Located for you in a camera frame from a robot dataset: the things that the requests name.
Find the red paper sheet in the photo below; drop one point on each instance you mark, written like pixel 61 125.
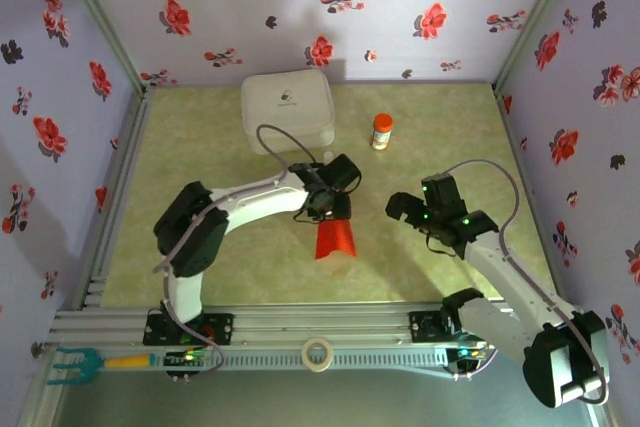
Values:
pixel 335 242

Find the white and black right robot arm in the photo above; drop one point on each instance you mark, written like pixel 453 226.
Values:
pixel 500 267

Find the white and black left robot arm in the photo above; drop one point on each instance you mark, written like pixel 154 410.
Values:
pixel 260 199

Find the orange cap pill bottle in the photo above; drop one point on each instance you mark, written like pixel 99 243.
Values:
pixel 382 134

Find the white zip case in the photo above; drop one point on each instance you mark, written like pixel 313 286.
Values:
pixel 287 107

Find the white tape roll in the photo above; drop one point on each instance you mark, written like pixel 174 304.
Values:
pixel 305 354

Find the aluminium side rail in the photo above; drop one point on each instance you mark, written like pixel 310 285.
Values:
pixel 120 187
pixel 528 187

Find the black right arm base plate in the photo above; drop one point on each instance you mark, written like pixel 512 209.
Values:
pixel 422 327

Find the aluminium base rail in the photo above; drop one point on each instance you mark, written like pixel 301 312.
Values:
pixel 320 322

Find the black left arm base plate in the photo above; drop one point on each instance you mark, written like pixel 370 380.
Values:
pixel 222 328

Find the aluminium corner post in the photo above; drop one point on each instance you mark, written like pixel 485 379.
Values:
pixel 95 17
pixel 537 17

